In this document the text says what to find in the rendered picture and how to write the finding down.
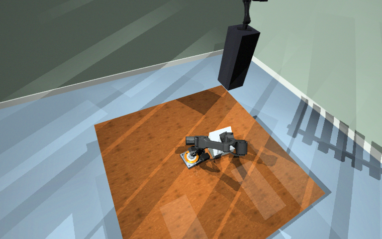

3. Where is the orange round plate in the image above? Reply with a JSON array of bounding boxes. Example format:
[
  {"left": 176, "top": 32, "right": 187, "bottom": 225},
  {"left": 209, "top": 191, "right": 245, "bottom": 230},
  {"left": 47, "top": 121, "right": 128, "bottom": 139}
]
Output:
[{"left": 184, "top": 151, "right": 199, "bottom": 164}]

